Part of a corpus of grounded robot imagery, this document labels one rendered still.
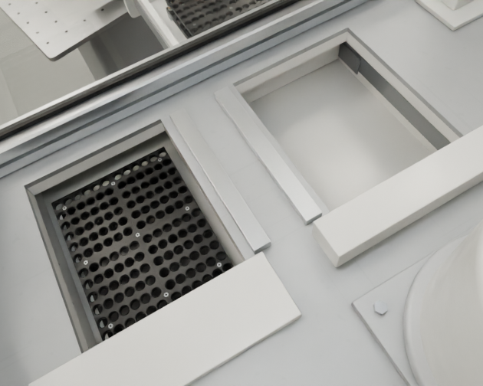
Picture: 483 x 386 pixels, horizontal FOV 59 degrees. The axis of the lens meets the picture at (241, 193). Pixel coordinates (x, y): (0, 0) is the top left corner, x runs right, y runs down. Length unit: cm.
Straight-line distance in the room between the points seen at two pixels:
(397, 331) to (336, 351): 6
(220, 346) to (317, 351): 10
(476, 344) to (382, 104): 50
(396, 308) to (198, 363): 21
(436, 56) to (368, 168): 18
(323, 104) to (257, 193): 28
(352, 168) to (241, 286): 30
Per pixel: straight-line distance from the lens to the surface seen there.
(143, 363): 48
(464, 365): 38
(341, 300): 48
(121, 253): 59
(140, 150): 74
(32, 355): 54
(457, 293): 36
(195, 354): 46
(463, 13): 76
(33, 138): 62
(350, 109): 76
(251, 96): 75
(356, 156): 70
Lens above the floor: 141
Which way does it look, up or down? 61 degrees down
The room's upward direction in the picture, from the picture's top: 11 degrees counter-clockwise
